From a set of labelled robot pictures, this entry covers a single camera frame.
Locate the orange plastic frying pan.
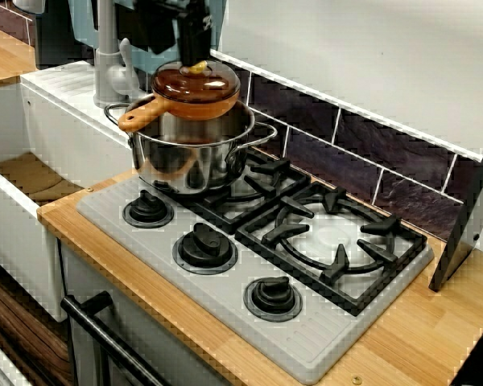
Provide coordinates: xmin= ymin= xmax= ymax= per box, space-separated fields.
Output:
xmin=118 ymin=80 xmax=242 ymax=133

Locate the black oven door handle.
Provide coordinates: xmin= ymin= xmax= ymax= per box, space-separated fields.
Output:
xmin=60 ymin=291 xmax=166 ymax=386

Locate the grey toy faucet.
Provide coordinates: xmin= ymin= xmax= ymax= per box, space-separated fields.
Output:
xmin=93 ymin=0 xmax=141 ymax=109

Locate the white sink basin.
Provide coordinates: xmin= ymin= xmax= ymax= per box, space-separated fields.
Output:
xmin=0 ymin=60 xmax=144 ymax=322

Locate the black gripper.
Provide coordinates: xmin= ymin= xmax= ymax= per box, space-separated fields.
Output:
xmin=176 ymin=0 xmax=215 ymax=68

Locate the glass lid yellow knob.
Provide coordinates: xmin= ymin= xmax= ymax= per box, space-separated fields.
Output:
xmin=151 ymin=60 xmax=242 ymax=108

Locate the white oven door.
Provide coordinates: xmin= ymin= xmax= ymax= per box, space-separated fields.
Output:
xmin=60 ymin=240 xmax=234 ymax=386

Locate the black stove knob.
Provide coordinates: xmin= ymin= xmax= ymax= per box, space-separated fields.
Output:
xmin=242 ymin=276 xmax=303 ymax=323
xmin=172 ymin=221 xmax=239 ymax=275
xmin=122 ymin=189 xmax=175 ymax=229

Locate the dark tiled backsplash panel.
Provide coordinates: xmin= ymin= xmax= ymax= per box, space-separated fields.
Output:
xmin=0 ymin=3 xmax=483 ymax=244

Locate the stainless steel pot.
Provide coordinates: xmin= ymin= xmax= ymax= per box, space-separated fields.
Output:
xmin=103 ymin=100 xmax=279 ymax=197

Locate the black kitchen side panel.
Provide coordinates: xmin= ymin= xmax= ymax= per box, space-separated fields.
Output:
xmin=428 ymin=120 xmax=483 ymax=293

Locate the grey stove top panel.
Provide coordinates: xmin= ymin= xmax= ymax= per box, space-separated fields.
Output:
xmin=75 ymin=168 xmax=436 ymax=386

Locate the brown cardboard piece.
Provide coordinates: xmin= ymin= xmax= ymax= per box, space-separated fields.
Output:
xmin=0 ymin=151 xmax=84 ymax=202

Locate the white rounded object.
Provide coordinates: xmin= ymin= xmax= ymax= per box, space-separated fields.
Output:
xmin=14 ymin=0 xmax=45 ymax=13

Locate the black burner grate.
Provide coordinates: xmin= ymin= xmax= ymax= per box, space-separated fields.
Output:
xmin=172 ymin=156 xmax=312 ymax=236
xmin=235 ymin=183 xmax=429 ymax=318

